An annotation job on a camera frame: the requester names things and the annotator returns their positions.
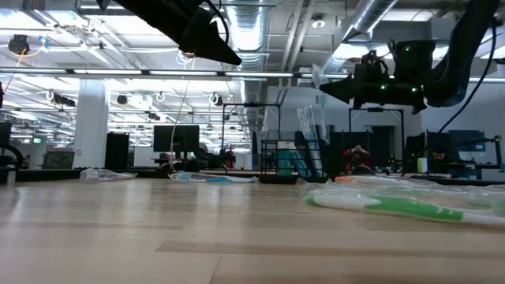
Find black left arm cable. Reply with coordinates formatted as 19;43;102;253
200;0;230;45

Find crumpled clear plastic wrapper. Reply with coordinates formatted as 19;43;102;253
80;167;138;182

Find white building column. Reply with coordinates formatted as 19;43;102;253
73;78;110;170

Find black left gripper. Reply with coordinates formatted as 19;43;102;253
96;0;243;66

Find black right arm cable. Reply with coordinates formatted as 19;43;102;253
436;17;499;135

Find tall black cabinet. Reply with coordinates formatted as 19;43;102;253
104;131;131;170

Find blue toothbrush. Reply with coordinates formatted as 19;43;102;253
169;171;260;185
311;62;331;178
295;106;319;178

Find teal mouthwash bottle white cap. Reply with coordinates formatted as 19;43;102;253
277;141;295;178
291;144;311;178

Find black desk monitor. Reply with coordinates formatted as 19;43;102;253
153;124;200;153

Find black station frame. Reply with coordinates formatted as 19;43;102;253
347;106;406;174
221;102;282;174

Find black wire mesh caddy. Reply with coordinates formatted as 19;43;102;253
260;138;327;179

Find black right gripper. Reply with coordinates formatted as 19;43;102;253
319;38;430;116

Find dark monitor on arm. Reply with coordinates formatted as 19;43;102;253
448;129;487;153

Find black ceiling camera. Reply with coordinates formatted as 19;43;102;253
7;34;31;55

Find long white light strip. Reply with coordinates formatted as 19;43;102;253
0;65;505;83

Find orange toothbrush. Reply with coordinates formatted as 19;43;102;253
335;174;433;187

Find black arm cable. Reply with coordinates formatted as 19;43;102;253
200;0;230;45
436;17;499;135

